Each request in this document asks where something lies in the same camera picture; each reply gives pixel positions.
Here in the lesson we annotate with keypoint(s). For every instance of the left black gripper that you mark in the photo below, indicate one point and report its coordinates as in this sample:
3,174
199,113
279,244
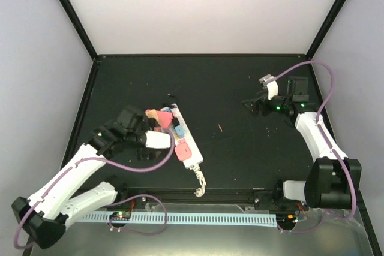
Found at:
146,154

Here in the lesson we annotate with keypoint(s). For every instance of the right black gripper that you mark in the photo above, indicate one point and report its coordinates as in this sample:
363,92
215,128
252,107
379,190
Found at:
257,108

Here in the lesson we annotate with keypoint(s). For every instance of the pink square plug adapter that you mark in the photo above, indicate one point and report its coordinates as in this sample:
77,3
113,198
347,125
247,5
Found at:
183,151

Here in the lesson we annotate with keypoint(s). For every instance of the blue USB charger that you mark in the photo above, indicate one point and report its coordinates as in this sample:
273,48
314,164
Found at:
179,131

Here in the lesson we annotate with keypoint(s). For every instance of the white power strip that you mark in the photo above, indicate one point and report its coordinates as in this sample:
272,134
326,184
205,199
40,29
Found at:
197,157

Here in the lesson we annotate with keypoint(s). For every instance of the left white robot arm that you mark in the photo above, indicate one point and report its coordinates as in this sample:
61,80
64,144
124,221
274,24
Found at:
47,214

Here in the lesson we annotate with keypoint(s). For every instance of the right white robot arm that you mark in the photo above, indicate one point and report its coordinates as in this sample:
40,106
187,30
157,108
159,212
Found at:
334,178

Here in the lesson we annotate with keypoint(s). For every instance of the pink triangular socket adapter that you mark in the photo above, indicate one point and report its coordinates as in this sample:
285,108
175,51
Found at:
164,120

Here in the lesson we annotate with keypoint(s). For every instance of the yellow cube socket adapter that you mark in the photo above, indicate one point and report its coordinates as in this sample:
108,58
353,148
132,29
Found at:
152,114

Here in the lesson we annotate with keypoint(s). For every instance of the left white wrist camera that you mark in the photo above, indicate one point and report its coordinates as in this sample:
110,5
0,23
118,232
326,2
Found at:
157,140

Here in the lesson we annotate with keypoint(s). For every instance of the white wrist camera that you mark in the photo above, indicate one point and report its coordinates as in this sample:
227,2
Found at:
269,83
157,140

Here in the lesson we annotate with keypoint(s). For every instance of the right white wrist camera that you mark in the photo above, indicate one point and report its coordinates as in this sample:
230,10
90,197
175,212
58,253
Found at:
269,83

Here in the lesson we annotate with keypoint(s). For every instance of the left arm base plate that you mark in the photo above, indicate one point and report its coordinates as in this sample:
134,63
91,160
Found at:
126,197

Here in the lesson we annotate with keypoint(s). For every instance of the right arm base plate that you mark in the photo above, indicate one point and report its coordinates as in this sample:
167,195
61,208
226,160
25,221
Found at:
270,200

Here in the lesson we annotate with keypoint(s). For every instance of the light blue slotted cable duct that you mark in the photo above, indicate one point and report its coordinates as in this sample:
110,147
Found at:
174,218

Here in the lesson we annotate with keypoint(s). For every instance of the black aluminium frame post right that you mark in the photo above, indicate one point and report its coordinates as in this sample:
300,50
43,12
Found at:
331,16

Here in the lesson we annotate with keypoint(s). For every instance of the black aluminium frame post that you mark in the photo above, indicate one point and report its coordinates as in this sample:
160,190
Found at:
331,16
76,23

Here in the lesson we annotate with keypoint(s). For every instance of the black aluminium frame post left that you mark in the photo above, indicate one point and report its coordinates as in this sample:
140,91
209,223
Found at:
76,23

